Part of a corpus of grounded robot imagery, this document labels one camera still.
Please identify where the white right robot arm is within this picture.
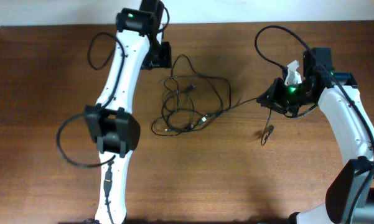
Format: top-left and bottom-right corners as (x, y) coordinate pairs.
(256, 47), (374, 223)

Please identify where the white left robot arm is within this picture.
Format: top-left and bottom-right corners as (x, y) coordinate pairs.
(85, 0), (172, 223)

